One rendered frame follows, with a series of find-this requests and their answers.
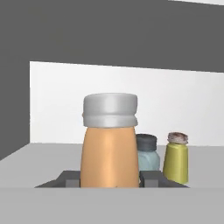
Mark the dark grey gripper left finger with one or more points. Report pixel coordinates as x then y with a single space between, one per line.
69 178

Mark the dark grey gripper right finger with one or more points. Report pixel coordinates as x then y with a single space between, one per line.
154 178

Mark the orange shaker with grey cap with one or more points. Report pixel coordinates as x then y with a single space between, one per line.
109 151

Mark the pale blue bottle black cap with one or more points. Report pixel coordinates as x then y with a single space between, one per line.
148 156

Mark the yellow-green shaker with brown top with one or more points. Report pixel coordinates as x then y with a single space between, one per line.
176 162

